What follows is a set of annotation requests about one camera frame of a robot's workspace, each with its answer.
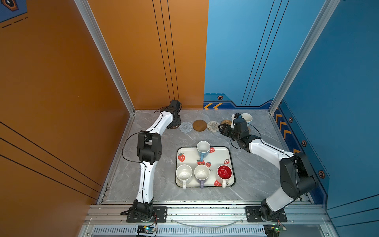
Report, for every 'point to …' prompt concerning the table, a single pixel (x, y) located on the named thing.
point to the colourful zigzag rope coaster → (212, 126)
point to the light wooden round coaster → (199, 125)
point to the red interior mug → (224, 172)
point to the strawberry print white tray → (218, 156)
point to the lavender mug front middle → (202, 173)
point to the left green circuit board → (146, 229)
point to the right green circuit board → (273, 230)
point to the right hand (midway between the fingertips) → (220, 127)
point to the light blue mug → (247, 117)
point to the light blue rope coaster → (185, 127)
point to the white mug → (184, 173)
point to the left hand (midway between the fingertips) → (174, 121)
